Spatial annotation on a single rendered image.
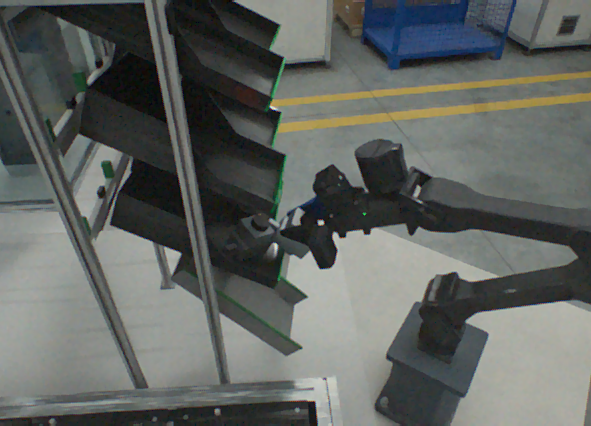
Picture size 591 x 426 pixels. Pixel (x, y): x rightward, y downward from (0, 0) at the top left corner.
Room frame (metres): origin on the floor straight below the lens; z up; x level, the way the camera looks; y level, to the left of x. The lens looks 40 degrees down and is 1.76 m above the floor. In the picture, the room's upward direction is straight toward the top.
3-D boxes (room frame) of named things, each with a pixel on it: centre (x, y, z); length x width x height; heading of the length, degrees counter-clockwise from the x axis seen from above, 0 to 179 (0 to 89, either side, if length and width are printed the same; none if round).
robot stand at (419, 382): (0.48, -0.26, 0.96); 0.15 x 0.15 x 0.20; 57
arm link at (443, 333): (0.48, -0.26, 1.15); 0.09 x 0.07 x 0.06; 154
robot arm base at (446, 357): (0.48, -0.26, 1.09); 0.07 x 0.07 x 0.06; 57
